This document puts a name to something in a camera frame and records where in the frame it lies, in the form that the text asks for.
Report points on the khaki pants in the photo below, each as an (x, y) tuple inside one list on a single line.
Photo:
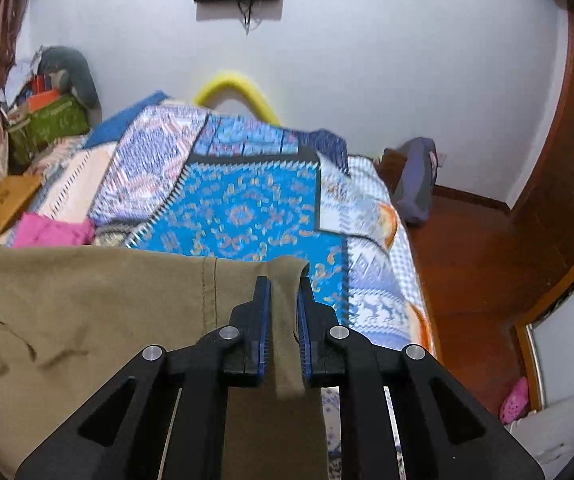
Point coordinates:
[(92, 310)]

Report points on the pink shoe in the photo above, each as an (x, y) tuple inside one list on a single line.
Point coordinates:
[(514, 402)]

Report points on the brown wooden door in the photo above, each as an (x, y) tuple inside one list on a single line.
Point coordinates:
[(562, 160)]

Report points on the grey plush cushion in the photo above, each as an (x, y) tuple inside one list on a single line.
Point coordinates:
[(79, 75)]

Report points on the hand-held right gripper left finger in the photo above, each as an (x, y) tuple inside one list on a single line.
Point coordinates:
[(265, 321)]

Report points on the patterned patchwork blanket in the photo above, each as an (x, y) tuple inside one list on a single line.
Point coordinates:
[(247, 210)]

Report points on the orange box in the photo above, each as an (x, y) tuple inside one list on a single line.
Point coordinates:
[(42, 100)]

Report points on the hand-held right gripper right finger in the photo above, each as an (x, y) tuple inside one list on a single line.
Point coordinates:
[(302, 331)]

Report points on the brown cardboard box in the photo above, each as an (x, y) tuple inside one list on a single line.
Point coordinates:
[(2, 205)]

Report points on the pink cloth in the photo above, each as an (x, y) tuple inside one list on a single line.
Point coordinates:
[(52, 232)]

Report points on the green printed bag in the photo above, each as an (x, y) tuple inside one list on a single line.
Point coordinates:
[(52, 120)]

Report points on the yellow foam tube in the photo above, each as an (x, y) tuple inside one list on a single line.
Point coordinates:
[(227, 80)]

